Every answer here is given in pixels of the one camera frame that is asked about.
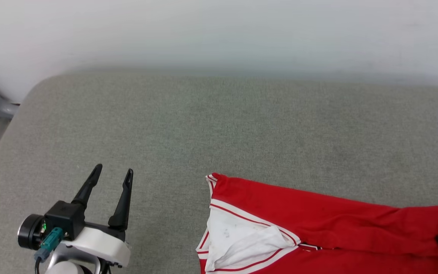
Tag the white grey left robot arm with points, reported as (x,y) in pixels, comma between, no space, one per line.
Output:
(70,264)

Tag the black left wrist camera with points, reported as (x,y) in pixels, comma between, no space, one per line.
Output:
(59,220)

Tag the red and white garment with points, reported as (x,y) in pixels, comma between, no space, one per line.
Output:
(318,228)

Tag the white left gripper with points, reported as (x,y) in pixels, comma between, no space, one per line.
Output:
(101,245)

